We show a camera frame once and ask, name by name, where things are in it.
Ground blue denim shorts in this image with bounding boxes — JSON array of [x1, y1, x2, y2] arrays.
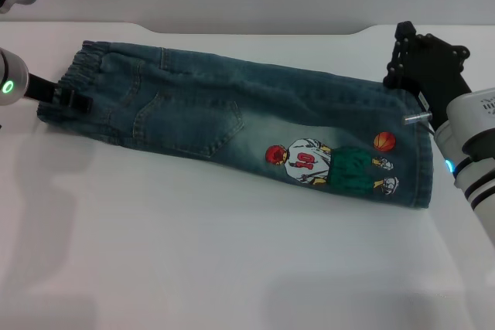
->
[[35, 39, 436, 211]]

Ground silver cable connector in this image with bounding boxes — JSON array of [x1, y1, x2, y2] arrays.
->
[[401, 112, 433, 125]]

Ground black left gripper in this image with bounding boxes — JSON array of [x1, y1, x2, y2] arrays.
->
[[26, 73, 94, 114]]

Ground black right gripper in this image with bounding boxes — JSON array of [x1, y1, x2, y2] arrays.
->
[[382, 19, 473, 130]]

